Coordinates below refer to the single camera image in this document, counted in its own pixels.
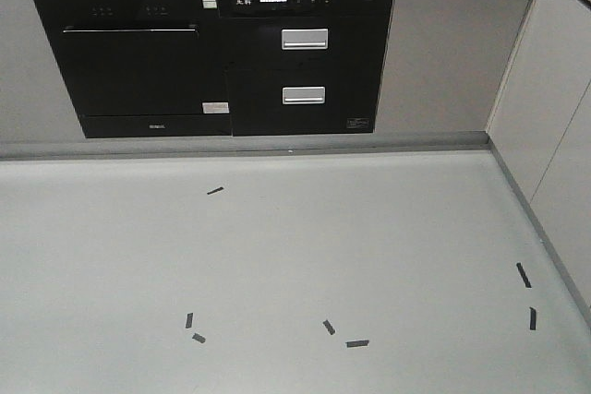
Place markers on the black disinfection cabinet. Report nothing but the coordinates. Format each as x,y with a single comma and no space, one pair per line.
257,68

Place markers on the black built-in dishwasher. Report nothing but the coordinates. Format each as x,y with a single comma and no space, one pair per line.
140,68

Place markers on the white side cabinet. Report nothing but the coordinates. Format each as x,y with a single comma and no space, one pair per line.
541,128

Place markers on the lower silver drawer handle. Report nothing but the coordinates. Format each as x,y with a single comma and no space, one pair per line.
303,95

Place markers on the silver drawer handle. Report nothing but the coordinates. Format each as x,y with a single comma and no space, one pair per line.
302,40
303,95

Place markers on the upper silver drawer handle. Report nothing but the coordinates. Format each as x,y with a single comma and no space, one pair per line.
302,40

